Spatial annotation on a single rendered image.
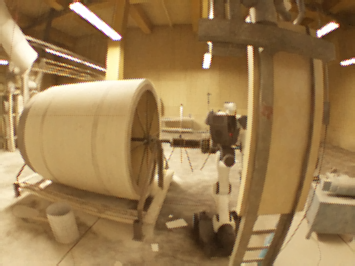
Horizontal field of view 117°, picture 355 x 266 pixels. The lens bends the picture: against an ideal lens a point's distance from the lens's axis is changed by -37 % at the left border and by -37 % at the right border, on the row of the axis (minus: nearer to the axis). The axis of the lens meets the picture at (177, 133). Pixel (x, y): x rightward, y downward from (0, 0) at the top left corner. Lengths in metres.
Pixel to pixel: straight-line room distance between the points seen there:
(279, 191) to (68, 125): 1.99
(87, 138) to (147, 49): 9.93
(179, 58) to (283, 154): 10.49
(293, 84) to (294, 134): 0.13
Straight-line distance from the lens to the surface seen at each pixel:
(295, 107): 0.51
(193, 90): 10.39
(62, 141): 2.14
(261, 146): 0.45
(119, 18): 7.63
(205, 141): 2.23
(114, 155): 1.74
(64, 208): 2.17
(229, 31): 0.38
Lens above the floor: 1.38
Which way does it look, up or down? 8 degrees down
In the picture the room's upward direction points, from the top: 2 degrees clockwise
